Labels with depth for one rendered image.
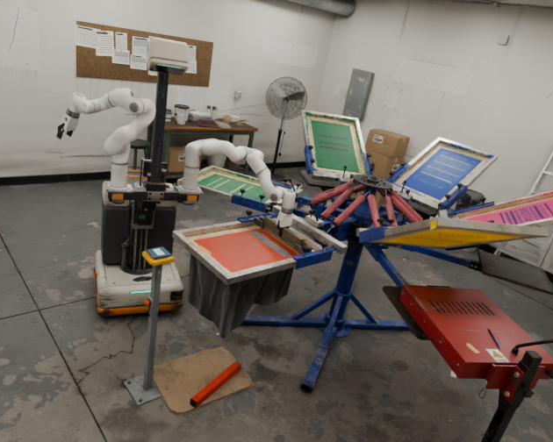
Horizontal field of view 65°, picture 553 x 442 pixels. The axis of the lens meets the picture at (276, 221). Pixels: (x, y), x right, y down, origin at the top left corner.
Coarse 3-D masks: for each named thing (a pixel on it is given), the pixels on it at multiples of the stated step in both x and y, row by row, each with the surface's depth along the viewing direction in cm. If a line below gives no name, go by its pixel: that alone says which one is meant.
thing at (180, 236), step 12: (192, 228) 267; (204, 228) 270; (216, 228) 276; (228, 228) 283; (180, 240) 253; (312, 240) 282; (192, 252) 244; (204, 264) 237; (216, 264) 232; (276, 264) 244; (288, 264) 248; (228, 276) 223; (240, 276) 226; (252, 276) 232
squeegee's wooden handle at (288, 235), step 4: (264, 220) 288; (268, 220) 285; (272, 220) 283; (264, 224) 289; (268, 224) 286; (272, 224) 282; (268, 228) 286; (272, 228) 283; (280, 228) 277; (284, 228) 275; (276, 232) 280; (284, 232) 274; (288, 232) 272; (292, 232) 271; (284, 236) 275; (288, 236) 272; (292, 236) 269; (296, 236) 267; (288, 240) 273; (292, 240) 270; (296, 240) 267; (300, 240) 264; (292, 244) 270; (300, 244) 266
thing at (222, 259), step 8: (264, 248) 268; (288, 248) 273; (216, 256) 247; (224, 256) 249; (280, 256) 262; (288, 256) 263; (224, 264) 241; (232, 264) 242; (248, 264) 246; (256, 264) 247; (264, 264) 249; (232, 272) 234
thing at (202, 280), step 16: (192, 256) 264; (192, 272) 266; (208, 272) 252; (192, 288) 270; (208, 288) 256; (224, 288) 244; (192, 304) 274; (208, 304) 259; (224, 304) 244; (224, 320) 245; (224, 336) 249
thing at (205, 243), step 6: (228, 234) 277; (234, 234) 278; (240, 234) 280; (246, 234) 281; (264, 234) 286; (270, 234) 288; (198, 240) 262; (204, 240) 263; (210, 240) 264; (258, 240) 276; (276, 240) 281; (204, 246) 256; (210, 246) 257; (216, 252) 252; (222, 252) 254
